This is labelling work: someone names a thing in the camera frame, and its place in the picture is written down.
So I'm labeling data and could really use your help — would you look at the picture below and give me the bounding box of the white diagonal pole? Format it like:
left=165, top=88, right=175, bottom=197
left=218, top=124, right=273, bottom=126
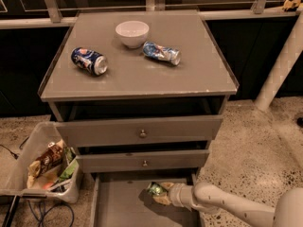
left=255, top=13, right=303, bottom=112

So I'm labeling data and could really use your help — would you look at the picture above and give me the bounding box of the crushed light blue can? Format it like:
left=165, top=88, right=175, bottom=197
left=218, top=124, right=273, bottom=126
left=143, top=41, right=181, bottom=66

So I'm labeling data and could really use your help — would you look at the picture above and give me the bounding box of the brown snack bag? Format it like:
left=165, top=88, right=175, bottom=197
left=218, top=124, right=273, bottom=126
left=27, top=140, right=65, bottom=178

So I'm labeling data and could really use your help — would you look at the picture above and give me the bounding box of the grey drawer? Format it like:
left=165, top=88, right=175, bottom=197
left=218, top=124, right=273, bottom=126
left=90, top=169, right=204, bottom=227
left=76, top=149, right=209, bottom=173
left=56, top=115, right=223, bottom=148

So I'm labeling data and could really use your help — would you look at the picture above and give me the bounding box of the grey top drawer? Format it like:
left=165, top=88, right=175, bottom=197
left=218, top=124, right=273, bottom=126
left=56, top=115, right=223, bottom=148

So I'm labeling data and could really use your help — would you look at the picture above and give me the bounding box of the brass top drawer knob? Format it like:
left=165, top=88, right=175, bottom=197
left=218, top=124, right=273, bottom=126
left=139, top=130, right=148, bottom=138

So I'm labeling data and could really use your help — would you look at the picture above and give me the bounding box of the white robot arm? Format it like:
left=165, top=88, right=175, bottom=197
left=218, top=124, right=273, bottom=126
left=148, top=182, right=303, bottom=227

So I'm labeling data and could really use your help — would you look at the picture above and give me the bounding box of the dark blue soda can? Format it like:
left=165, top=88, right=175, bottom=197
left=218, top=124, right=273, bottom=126
left=71, top=47, right=108, bottom=76

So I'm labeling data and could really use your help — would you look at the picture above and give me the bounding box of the black cable on floor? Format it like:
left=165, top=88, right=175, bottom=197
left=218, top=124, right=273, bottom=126
left=0, top=135, right=30, bottom=160

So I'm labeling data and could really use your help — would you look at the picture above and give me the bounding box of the metal window railing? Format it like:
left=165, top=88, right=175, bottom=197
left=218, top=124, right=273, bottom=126
left=0, top=0, right=302, bottom=29

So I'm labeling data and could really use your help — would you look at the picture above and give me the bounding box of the green snack packet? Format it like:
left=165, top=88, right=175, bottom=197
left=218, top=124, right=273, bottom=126
left=59, top=148, right=79, bottom=182

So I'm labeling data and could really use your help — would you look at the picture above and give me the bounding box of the grey middle drawer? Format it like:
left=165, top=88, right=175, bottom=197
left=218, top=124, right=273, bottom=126
left=76, top=149, right=209, bottom=173

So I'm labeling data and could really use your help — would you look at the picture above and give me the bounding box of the grey bottom drawer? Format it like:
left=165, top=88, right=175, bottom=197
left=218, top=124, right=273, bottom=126
left=90, top=169, right=204, bottom=227

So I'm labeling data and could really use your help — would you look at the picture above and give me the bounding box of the green soda can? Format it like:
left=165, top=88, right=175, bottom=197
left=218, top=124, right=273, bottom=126
left=147, top=182, right=167, bottom=197

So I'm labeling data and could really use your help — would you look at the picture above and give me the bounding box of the grey drawer cabinet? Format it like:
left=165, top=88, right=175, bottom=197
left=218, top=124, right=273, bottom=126
left=37, top=10, right=240, bottom=227

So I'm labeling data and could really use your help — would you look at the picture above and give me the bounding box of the white ceramic bowl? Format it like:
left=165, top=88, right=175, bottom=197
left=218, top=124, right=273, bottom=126
left=116, top=21, right=150, bottom=48

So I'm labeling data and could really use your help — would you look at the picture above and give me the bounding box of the clear plastic bin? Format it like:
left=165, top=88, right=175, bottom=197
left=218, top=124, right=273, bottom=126
left=0, top=122, right=82, bottom=203

